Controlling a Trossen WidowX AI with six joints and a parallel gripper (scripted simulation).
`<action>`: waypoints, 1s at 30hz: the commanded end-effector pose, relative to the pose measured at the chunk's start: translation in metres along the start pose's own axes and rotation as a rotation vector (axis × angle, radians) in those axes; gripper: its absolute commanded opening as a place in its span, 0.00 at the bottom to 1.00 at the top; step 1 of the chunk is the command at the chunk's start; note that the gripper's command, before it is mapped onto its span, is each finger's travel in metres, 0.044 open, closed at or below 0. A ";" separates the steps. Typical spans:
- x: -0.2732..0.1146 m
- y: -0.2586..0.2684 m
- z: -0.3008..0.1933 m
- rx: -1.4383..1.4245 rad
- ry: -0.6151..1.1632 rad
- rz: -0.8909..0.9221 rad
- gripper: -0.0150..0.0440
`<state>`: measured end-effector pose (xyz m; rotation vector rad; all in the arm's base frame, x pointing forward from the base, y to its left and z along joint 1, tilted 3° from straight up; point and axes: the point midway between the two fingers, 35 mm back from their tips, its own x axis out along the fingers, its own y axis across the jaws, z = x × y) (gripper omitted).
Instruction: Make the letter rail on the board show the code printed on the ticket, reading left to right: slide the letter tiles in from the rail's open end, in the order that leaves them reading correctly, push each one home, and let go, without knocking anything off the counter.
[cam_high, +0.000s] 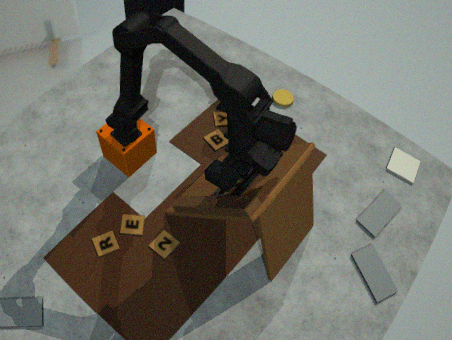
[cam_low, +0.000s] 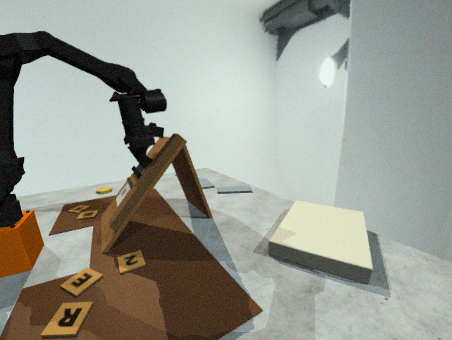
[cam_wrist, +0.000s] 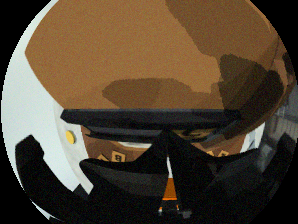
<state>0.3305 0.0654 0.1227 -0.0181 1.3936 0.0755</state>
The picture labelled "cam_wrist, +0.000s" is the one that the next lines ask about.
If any white paper ticket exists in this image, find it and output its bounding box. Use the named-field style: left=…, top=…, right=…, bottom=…
left=120, top=143, right=152, bottom=148

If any yellow round disc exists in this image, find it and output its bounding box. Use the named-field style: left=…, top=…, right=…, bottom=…
left=65, top=129, right=76, bottom=144

